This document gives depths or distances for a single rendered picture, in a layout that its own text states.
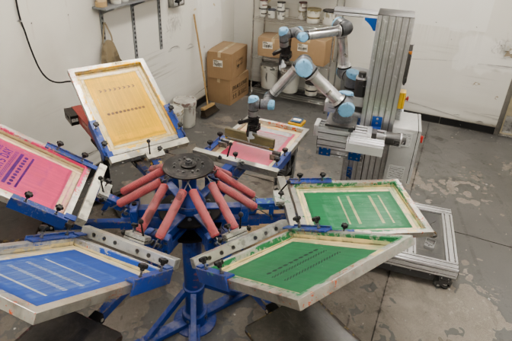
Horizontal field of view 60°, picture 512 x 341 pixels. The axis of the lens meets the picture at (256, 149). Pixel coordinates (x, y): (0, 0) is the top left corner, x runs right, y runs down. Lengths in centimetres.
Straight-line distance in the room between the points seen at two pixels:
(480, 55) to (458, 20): 54
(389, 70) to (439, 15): 319
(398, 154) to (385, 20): 101
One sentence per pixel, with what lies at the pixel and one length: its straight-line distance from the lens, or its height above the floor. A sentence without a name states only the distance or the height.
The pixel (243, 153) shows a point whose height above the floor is 96.
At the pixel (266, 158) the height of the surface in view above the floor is 96.
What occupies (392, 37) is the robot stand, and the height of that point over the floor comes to 188.
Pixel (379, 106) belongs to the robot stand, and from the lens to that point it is 350.
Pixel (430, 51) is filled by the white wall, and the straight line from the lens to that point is 661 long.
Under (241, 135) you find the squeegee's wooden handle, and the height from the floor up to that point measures 112.
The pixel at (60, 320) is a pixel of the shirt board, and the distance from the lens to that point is 235.
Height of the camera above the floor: 265
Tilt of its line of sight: 29 degrees down
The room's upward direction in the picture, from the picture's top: 2 degrees clockwise
